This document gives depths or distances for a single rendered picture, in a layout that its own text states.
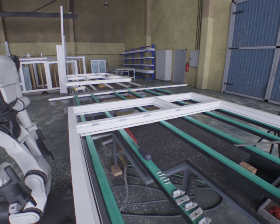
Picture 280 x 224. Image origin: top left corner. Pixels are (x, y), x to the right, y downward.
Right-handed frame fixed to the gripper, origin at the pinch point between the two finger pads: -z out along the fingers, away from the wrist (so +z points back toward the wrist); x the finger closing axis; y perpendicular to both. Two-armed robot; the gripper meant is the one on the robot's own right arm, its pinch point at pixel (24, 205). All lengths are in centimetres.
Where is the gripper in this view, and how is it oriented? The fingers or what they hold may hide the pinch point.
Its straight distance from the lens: 110.2
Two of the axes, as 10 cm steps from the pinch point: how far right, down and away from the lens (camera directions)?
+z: -1.9, -9.1, -3.7
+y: -2.8, -3.2, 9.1
